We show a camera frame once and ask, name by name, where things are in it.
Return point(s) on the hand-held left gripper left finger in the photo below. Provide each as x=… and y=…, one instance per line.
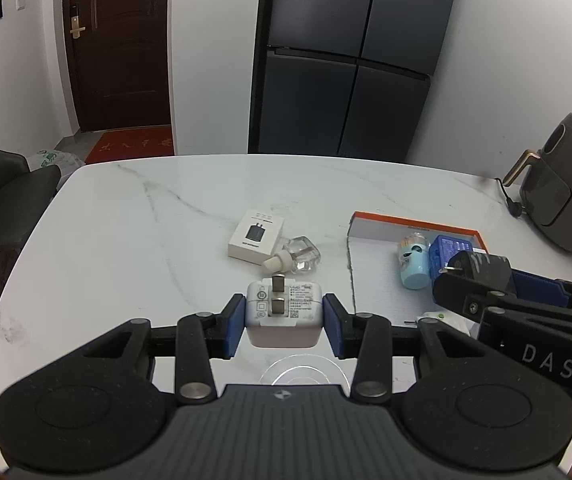
x=233, y=327

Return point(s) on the light blue bottle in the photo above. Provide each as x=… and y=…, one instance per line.
x=413, y=265

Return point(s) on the gold door lock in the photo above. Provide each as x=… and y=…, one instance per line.
x=76, y=22

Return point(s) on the white charger box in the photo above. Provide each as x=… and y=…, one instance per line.
x=256, y=235

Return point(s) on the white charger plug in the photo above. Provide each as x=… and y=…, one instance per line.
x=286, y=310

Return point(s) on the dark brown door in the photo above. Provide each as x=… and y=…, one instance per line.
x=121, y=50

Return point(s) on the white plastic bag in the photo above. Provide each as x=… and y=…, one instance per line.
x=61, y=162

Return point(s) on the white device with green buttons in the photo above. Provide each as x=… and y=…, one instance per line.
x=438, y=319

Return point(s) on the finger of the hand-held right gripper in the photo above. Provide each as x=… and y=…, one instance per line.
x=466, y=295
x=541, y=287

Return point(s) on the black charger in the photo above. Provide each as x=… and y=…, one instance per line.
x=486, y=270

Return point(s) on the white tray with orange rim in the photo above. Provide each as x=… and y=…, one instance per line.
x=376, y=270

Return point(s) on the red doormat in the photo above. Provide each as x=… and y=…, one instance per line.
x=131, y=145

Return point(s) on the grey air fryer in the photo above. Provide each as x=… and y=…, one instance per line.
x=561, y=185

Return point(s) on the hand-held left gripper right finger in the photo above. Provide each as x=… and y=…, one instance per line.
x=336, y=327

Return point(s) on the dark grey chair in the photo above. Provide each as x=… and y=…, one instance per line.
x=6, y=190

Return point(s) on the blue box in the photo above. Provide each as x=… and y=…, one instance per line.
x=448, y=252

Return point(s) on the dark grey refrigerator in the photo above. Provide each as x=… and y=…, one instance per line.
x=346, y=60

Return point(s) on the clear liquid refill bottle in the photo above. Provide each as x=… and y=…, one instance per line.
x=301, y=252

